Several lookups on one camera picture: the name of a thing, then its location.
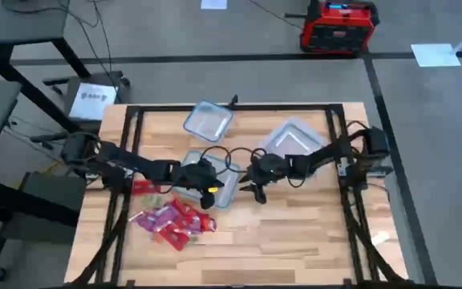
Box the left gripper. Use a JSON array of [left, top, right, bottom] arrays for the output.
[[180, 158, 227, 211]]

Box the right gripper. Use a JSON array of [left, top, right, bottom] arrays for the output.
[[237, 153, 297, 206]]

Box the purple candy pack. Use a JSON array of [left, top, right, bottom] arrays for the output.
[[134, 205, 180, 233], [184, 216, 204, 234]]

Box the white sticker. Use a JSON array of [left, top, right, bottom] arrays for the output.
[[370, 230, 391, 247]]

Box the white printed paper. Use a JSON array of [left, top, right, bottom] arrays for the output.
[[68, 82, 119, 122]]

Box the dark grey box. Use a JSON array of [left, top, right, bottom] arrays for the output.
[[2, 171, 88, 242]]

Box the red portable power station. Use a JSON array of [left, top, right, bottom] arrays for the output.
[[298, 0, 381, 56]]

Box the white paper sheet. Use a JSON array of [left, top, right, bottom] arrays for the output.
[[200, 0, 229, 10], [410, 43, 462, 68]]

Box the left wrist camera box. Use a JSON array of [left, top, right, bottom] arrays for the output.
[[190, 162, 216, 184]]

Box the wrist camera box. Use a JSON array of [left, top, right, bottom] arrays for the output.
[[261, 156, 286, 177], [190, 162, 216, 184]]

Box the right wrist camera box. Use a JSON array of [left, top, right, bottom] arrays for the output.
[[261, 156, 286, 177]]

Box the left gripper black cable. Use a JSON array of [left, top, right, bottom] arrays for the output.
[[201, 144, 232, 174]]

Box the grey metal base plate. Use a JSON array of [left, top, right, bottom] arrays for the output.
[[336, 160, 352, 180]]

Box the yellow cable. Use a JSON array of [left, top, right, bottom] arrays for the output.
[[40, 158, 70, 176]]

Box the black floor cable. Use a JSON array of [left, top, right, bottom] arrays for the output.
[[0, 0, 114, 96]]

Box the black table leg frame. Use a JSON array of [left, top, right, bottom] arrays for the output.
[[0, 174, 82, 278]]

